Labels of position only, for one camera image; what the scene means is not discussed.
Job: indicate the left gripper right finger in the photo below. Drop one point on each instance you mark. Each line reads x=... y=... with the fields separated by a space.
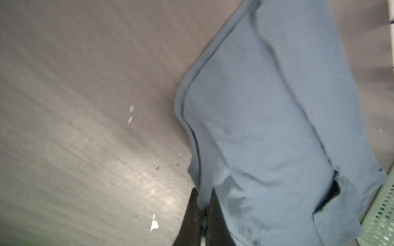
x=217 y=233

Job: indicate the green plastic basket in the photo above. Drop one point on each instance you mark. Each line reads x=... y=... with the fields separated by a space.
x=378 y=223

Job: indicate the grey blue t shirt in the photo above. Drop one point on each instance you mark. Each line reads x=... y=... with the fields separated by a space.
x=275 y=126

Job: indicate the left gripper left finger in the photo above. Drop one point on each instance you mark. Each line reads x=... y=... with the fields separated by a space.
x=190 y=232

